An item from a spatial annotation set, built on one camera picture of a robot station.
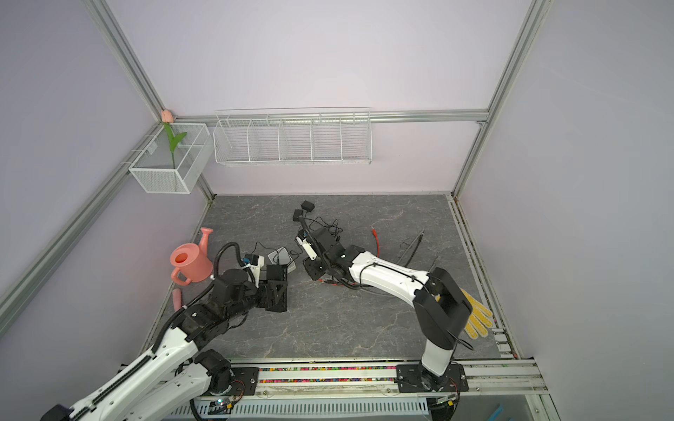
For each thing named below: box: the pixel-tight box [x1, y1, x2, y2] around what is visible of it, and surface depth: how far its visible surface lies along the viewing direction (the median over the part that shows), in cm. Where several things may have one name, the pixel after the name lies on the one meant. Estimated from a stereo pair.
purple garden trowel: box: [172, 287, 182, 313], surface depth 90 cm
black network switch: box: [265, 264, 288, 313], surface depth 75 cm
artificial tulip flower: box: [160, 109, 188, 170], surface depth 92 cm
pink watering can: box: [169, 227, 214, 286], surface depth 91 cm
